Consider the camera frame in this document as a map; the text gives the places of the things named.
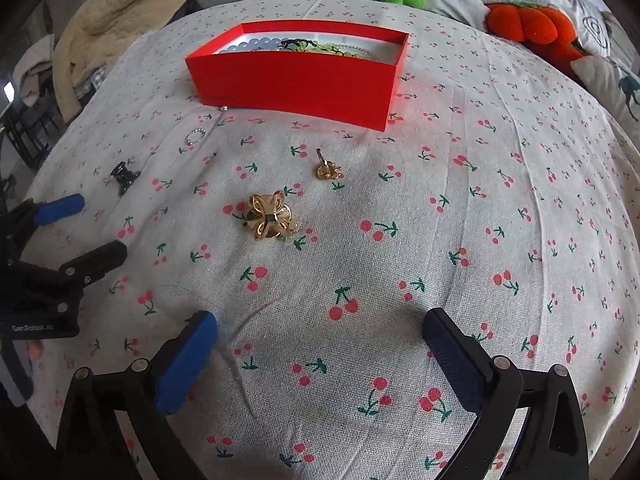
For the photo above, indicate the red jewelry box white insert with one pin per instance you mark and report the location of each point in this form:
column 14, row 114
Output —
column 341, row 71

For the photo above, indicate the black hair claw clip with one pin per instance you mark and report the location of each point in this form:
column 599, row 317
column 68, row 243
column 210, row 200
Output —
column 124, row 177

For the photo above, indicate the beige quilted blanket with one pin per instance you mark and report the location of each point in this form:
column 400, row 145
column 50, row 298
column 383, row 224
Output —
column 96, row 36

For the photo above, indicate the large gold knot earring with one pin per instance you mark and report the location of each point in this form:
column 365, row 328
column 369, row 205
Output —
column 270, row 217

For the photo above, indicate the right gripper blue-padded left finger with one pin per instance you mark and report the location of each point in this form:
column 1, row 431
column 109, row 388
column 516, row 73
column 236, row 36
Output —
column 90, row 442

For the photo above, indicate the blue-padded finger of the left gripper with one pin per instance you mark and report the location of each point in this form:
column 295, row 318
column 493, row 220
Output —
column 19, row 224

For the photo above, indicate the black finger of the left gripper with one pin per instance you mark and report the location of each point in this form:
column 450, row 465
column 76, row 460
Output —
column 95, row 262

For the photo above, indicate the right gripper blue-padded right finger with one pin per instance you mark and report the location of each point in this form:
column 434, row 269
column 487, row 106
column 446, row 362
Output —
column 552, row 440

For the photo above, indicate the small gold earring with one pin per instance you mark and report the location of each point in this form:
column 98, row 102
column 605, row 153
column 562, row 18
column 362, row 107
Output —
column 326, row 169

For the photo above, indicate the orange pumpkin plush cushion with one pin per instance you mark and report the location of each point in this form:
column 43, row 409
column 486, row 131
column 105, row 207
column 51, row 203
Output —
column 544, row 30

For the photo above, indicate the deer print white pillow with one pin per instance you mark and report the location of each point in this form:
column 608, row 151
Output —
column 615, row 87

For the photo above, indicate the cherry print bed sheet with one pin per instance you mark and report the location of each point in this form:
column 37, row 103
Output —
column 499, row 191

